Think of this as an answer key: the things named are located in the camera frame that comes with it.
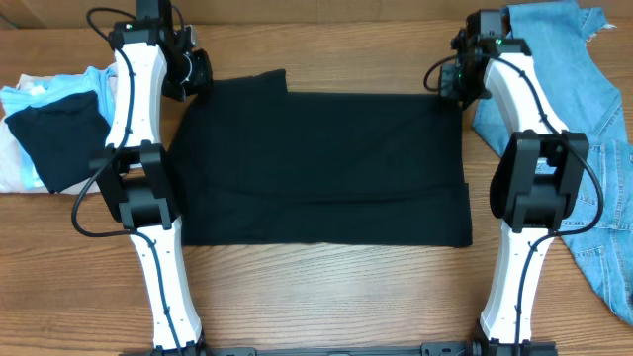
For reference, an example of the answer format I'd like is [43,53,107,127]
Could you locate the black t-shirt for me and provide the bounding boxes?
[169,70,473,247]

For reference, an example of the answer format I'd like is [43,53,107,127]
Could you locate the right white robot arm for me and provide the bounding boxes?
[436,10,592,355]

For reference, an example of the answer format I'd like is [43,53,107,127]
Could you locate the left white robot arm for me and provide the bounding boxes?
[90,0,213,355]

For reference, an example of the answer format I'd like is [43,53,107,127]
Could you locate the folded light blue garment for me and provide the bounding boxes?
[0,65,118,191]

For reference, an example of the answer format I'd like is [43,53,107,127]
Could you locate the blue denim jeans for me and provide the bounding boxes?
[504,1,632,322]

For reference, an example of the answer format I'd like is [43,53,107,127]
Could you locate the folded black garment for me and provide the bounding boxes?
[7,91,110,193]

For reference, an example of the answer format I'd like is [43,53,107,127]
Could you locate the folded beige garment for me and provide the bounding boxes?
[0,60,125,195]

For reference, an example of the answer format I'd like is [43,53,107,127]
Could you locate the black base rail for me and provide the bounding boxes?
[134,340,559,356]

